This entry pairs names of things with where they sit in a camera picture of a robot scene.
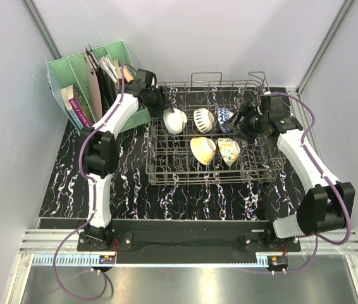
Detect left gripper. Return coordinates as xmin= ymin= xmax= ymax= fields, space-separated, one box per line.
xmin=144 ymin=86 xmax=175 ymax=118

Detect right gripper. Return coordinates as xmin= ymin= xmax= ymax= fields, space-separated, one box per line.
xmin=221 ymin=101 xmax=268 ymax=144

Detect plain white bowl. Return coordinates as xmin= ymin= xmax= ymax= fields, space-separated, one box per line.
xmin=163 ymin=108 xmax=187 ymax=135

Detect blue zigzag pattern bowl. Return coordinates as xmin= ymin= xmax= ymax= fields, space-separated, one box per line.
xmin=216 ymin=107 xmax=233 ymax=134

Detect white bowl black stripes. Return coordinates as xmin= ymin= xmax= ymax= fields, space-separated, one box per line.
xmin=193 ymin=108 xmax=214 ymax=134

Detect grey wire dish rack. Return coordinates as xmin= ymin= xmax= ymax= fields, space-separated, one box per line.
xmin=145 ymin=72 xmax=286 ymax=185

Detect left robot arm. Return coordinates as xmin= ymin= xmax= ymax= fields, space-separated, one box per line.
xmin=78 ymin=69 xmax=170 ymax=251

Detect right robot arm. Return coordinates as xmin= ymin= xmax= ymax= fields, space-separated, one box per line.
xmin=223 ymin=92 xmax=355 ymax=251

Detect green floral bowl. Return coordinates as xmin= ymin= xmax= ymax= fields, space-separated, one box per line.
xmin=218 ymin=137 xmax=240 ymax=167

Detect yellow checked bowl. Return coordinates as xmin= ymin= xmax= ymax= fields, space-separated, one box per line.
xmin=190 ymin=137 xmax=216 ymax=165

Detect red book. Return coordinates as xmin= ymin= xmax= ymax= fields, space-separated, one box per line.
xmin=116 ymin=66 xmax=134 ymax=86

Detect pink folder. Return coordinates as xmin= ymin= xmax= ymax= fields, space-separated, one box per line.
xmin=84 ymin=47 xmax=102 ymax=122

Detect white papers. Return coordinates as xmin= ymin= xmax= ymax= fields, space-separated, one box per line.
xmin=99 ymin=55 xmax=118 ymax=81

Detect green file organizer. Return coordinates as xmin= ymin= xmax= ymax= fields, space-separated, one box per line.
xmin=46 ymin=39 xmax=151 ymax=132

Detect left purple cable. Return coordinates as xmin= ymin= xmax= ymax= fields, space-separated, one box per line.
xmin=52 ymin=63 xmax=137 ymax=300

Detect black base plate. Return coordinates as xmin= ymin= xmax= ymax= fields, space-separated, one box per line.
xmin=77 ymin=219 xmax=301 ymax=267

